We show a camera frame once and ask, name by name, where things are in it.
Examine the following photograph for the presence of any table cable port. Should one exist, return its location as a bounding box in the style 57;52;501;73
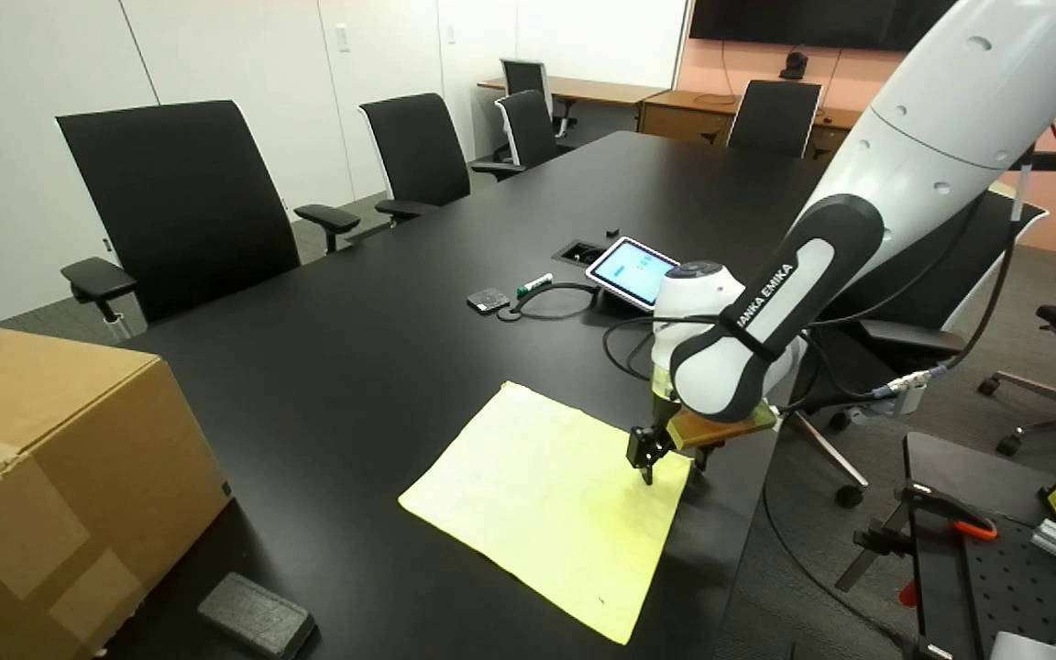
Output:
557;238;603;267

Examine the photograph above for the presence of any black office chair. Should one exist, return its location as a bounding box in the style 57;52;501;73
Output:
359;89;480;228
469;85;580;182
498;56;557;102
723;75;827;162
55;100;361;339

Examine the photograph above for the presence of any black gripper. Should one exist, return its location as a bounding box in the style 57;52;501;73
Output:
622;419;691;491

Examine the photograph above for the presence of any black perforated breadboard plate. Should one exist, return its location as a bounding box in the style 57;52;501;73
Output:
899;429;1056;660

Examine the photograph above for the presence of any wooden desk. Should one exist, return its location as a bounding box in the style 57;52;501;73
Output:
476;73;739;147

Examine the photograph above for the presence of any small dark smartphone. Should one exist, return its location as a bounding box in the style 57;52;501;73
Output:
466;287;517;319

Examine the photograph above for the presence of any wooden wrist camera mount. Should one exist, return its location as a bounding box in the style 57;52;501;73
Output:
663;403;783;454

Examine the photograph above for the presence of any orange and black clamp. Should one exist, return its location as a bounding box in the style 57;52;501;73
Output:
899;477;1003;548

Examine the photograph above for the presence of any black floor cable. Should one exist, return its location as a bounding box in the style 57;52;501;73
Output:
760;462;925;660

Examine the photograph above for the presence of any yellow towel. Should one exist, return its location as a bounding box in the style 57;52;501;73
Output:
397;377;697;647

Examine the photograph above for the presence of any large brown cardboard box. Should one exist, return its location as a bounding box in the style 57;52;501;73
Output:
0;319;233;660

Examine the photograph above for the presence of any small white cable adapter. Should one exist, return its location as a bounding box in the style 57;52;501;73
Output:
508;267;557;301

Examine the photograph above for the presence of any black looped table cable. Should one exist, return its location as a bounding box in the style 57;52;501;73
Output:
495;273;658;382

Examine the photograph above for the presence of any black camera cable silver connector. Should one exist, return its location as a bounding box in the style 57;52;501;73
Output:
778;168;1038;419

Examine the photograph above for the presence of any black chair white frame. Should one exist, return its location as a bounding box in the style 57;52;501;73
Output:
782;187;1051;508

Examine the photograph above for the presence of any black foam block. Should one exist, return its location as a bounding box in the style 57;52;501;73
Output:
193;569;322;660

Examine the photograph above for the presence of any tablet with lit screen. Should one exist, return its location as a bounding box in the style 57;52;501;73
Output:
583;229;688;309

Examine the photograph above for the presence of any black wall screen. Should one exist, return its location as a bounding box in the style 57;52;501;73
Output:
684;0;963;56

